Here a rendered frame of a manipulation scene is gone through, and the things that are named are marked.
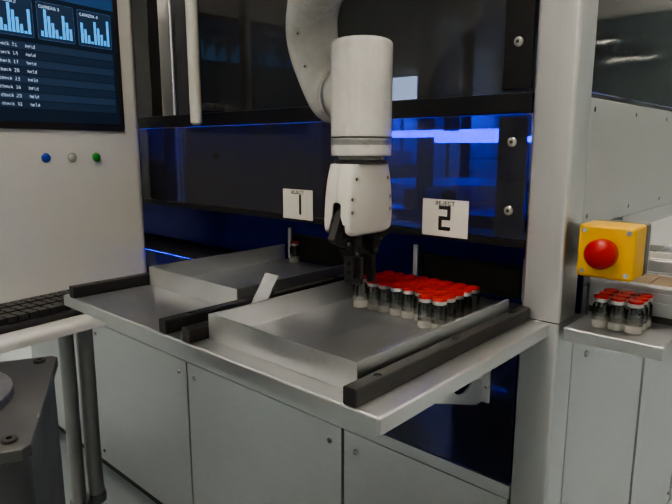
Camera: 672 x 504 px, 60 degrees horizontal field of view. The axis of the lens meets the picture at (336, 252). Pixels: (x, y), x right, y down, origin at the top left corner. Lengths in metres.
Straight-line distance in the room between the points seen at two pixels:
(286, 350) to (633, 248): 0.46
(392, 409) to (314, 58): 0.51
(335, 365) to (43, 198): 0.93
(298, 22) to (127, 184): 0.81
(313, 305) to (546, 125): 0.43
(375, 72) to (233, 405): 0.94
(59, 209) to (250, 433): 0.67
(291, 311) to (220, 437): 0.73
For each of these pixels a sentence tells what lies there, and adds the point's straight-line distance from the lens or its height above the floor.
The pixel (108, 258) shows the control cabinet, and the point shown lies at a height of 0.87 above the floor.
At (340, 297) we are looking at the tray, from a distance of 0.96.
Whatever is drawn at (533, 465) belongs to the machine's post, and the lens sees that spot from 0.99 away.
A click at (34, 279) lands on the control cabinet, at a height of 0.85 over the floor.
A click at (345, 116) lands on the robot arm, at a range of 0.78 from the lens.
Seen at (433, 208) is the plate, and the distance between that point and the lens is 0.96.
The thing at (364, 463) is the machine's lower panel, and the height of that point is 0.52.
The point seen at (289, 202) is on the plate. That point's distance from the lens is 1.18.
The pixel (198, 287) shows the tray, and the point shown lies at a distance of 1.00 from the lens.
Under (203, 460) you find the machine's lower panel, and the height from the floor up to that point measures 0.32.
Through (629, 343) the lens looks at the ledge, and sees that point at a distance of 0.87.
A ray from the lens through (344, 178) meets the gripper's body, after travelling 0.78.
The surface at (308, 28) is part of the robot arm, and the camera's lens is 0.84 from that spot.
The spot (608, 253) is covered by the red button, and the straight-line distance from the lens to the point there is 0.81.
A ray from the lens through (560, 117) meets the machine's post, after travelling 0.87.
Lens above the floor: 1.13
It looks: 10 degrees down
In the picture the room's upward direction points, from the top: straight up
